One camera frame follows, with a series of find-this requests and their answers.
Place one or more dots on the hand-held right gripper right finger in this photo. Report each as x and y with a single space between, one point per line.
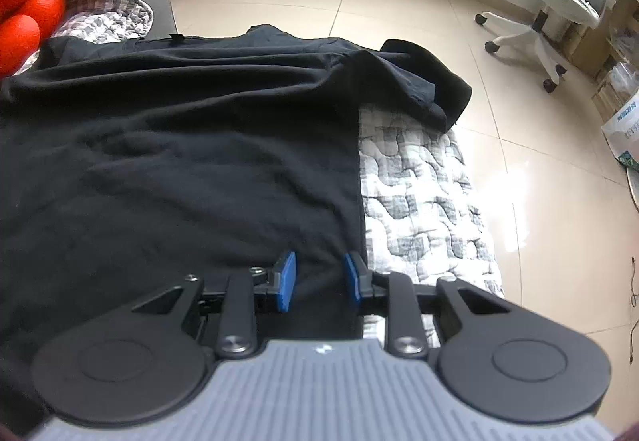
352 283

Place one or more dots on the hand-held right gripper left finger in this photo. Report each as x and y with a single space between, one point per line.
285 281

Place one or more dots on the black t-shirt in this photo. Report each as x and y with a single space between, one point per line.
199 161

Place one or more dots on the grey checked quilted blanket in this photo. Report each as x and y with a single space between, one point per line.
414 201

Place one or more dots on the white box blue print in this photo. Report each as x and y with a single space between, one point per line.
624 131

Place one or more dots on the wooden desk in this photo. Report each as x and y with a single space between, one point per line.
594 41

